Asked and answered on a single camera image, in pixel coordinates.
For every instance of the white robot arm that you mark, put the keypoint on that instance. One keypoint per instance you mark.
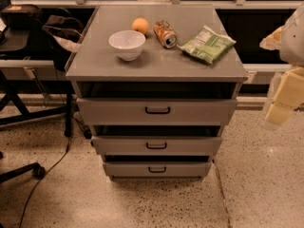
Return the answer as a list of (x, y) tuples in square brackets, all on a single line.
[(292, 40)]

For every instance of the green chip bag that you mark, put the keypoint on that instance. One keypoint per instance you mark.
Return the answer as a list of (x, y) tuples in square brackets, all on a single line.
[(207, 46)]

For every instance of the white ceramic bowl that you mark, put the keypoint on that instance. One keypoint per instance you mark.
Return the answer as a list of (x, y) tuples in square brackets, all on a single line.
[(127, 44)]

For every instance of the grey top drawer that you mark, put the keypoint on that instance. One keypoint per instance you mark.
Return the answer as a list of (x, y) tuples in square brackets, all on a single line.
[(154, 112)]

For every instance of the orange fruit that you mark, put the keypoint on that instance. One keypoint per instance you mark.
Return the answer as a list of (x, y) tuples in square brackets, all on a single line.
[(140, 25)]

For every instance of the brown soda can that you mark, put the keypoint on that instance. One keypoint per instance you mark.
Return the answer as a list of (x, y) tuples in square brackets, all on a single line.
[(165, 34)]

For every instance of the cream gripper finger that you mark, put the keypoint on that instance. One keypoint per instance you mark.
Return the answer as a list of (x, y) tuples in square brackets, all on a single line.
[(286, 93), (272, 41)]

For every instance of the grey drawer cabinet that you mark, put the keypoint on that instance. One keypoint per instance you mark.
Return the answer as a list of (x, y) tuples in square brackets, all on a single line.
[(159, 73)]

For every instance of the black folding desk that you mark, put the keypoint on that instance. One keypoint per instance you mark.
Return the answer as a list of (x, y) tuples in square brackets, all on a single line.
[(28, 65)]

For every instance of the dark bag with strap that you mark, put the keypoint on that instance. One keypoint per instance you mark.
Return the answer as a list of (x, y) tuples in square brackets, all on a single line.
[(63, 34)]

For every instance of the black office chair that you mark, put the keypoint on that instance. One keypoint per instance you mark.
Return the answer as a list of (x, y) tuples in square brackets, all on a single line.
[(38, 172)]

